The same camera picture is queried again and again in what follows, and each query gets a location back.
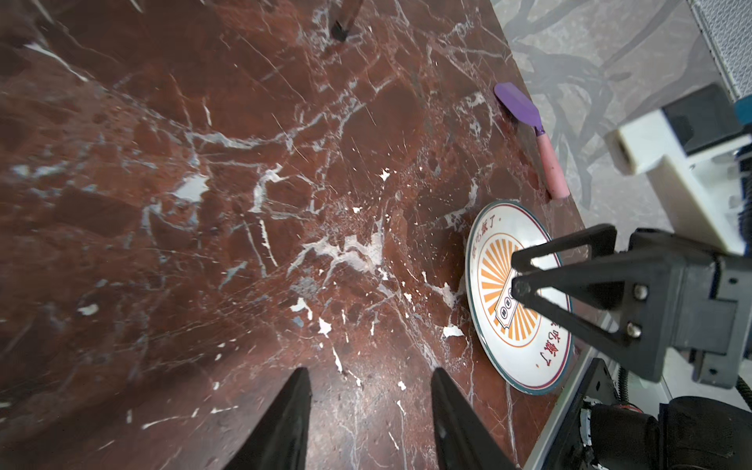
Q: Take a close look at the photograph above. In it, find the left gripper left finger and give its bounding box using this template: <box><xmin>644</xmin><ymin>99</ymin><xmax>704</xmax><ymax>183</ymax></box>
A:
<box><xmin>224</xmin><ymin>367</ymin><xmax>311</xmax><ymax>470</ymax></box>

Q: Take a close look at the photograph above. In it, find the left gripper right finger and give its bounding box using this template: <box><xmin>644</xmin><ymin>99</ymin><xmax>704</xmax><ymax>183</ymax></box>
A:
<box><xmin>431</xmin><ymin>367</ymin><xmax>515</xmax><ymax>470</ymax></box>

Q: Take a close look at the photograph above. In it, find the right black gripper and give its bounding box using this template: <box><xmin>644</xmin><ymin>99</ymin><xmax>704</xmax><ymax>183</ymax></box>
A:
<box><xmin>511</xmin><ymin>223</ymin><xmax>751</xmax><ymax>389</ymax></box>

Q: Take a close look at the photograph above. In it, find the orange sunburst plate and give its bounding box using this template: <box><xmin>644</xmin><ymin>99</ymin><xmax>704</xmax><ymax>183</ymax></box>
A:
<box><xmin>464</xmin><ymin>201</ymin><xmax>573</xmax><ymax>396</ymax></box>

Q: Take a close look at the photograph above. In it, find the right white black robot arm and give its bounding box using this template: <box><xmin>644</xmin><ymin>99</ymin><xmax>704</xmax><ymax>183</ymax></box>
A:
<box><xmin>511</xmin><ymin>224</ymin><xmax>751</xmax><ymax>469</ymax></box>

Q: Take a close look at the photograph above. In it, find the steel two-tier dish rack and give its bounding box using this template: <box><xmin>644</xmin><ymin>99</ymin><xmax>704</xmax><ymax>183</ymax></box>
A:
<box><xmin>330</xmin><ymin>0</ymin><xmax>363</xmax><ymax>42</ymax></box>

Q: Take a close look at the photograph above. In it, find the purple pink spatula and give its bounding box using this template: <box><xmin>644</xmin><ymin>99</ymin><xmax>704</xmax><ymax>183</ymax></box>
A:
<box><xmin>493</xmin><ymin>82</ymin><xmax>570</xmax><ymax>200</ymax></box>

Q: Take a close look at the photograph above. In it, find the white wire mesh basket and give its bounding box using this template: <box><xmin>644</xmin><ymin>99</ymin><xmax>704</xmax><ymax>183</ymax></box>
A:
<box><xmin>689</xmin><ymin>0</ymin><xmax>751</xmax><ymax>101</ymax></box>

